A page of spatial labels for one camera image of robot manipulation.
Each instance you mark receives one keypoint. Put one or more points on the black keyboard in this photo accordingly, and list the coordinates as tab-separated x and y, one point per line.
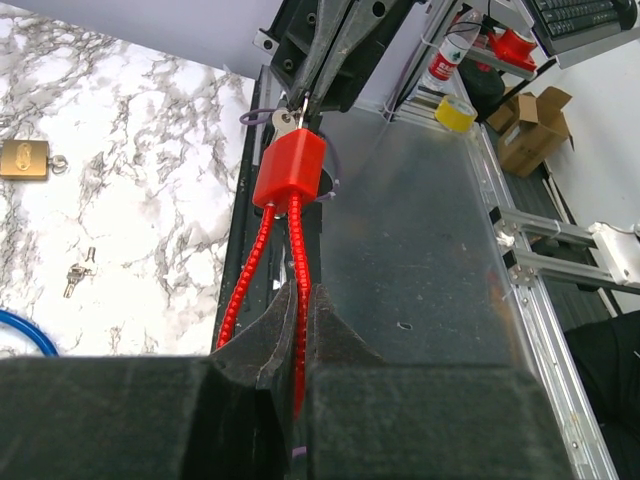
563	25

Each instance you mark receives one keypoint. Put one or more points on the yellow tape roll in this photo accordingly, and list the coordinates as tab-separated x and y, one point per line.
455	114

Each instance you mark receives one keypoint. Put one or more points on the blue cable lock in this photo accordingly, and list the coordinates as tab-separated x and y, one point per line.
31	331

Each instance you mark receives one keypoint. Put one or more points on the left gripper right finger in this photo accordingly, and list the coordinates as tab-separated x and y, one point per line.
369	419

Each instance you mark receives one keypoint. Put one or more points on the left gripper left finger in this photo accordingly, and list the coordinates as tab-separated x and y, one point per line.
227	415

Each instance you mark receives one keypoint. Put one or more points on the clear plastic water bottle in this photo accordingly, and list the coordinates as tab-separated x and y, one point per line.
457	41

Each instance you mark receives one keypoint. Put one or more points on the aluminium frame profile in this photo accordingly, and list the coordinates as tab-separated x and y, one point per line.
587	451

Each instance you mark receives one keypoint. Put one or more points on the silver key bunch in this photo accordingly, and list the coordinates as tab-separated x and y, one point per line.
78	271
286	121

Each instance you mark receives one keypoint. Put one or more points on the cardboard box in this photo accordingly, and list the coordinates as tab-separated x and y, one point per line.
531	128

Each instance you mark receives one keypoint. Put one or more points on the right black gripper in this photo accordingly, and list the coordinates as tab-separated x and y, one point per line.
337	52

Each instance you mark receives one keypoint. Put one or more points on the red spool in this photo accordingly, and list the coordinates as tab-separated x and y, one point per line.
514	49

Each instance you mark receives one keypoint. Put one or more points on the brass padlock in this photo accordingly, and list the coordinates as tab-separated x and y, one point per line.
25	160

